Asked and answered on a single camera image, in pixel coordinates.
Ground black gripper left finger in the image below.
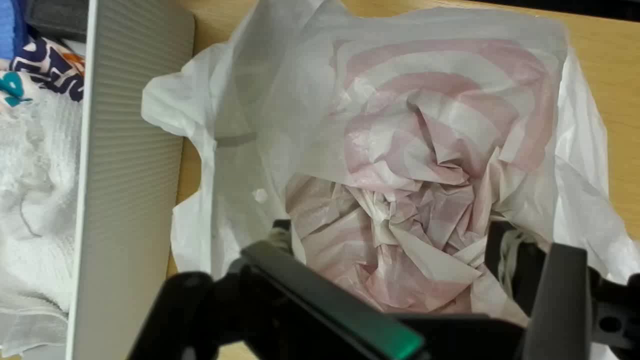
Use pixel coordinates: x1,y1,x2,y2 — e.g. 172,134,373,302
238,238,427,360

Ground peach shirt with blue print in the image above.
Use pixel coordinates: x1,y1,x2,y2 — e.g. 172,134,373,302
0,37,87,109

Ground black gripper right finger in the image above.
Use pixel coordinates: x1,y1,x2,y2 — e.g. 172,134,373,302
521,243,594,360

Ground blue cloth item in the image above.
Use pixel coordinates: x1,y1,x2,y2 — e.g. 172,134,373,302
0,0,27,62

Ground white plastic bag orange print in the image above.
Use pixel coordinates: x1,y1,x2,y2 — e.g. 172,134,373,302
139,0,640,332

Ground white plastic storage bin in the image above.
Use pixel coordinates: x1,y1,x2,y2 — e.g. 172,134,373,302
63,0,196,360

